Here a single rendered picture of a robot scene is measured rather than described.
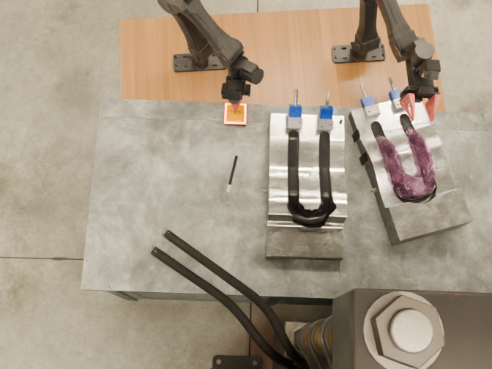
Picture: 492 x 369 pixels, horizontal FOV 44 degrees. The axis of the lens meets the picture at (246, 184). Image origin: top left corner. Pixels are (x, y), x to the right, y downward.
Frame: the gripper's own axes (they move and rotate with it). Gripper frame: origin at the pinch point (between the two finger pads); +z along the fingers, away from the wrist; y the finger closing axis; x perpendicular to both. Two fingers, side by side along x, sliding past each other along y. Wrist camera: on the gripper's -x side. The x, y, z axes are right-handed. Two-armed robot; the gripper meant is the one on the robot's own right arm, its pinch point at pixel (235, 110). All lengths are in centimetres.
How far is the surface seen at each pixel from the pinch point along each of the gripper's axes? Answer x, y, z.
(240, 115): -0.4, 1.8, 1.7
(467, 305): -127, 42, -49
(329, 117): -7.3, 32.8, -3.9
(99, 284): -51, -42, 41
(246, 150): -8.1, 4.7, 11.6
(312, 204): -33.1, 28.4, 14.0
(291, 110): -7.4, 19.8, -5.7
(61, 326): -15, -78, 113
